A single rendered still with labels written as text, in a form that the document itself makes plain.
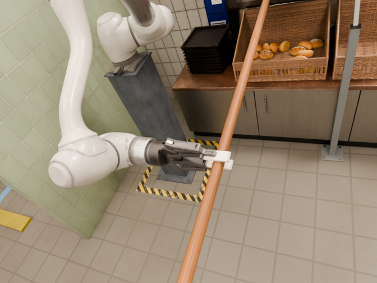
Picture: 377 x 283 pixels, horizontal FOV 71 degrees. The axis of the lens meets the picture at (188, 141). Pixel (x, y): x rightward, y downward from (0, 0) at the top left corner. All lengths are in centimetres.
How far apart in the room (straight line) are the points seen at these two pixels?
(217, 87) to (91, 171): 133
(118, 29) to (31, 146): 83
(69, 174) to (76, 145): 7
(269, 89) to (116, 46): 96
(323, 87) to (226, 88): 59
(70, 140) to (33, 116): 106
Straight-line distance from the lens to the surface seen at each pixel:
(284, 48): 204
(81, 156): 69
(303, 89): 178
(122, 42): 146
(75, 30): 88
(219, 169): 68
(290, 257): 177
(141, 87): 152
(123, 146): 78
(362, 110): 191
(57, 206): 194
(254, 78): 182
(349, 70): 164
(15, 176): 173
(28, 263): 250
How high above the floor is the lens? 168
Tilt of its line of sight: 45 degrees down
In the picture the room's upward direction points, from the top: 23 degrees counter-clockwise
